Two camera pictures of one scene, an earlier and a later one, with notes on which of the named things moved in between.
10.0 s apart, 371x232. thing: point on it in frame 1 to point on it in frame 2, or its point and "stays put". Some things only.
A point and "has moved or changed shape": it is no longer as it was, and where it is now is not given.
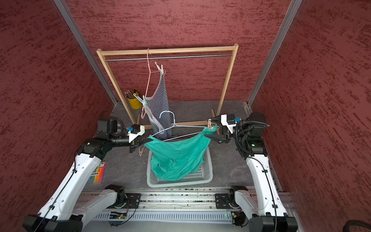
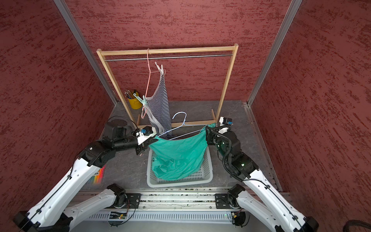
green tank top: [180, 159] stays put
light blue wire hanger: [175, 124] has moved or changed shape
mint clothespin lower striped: [143, 101] stays put
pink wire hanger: [143, 115] stays put
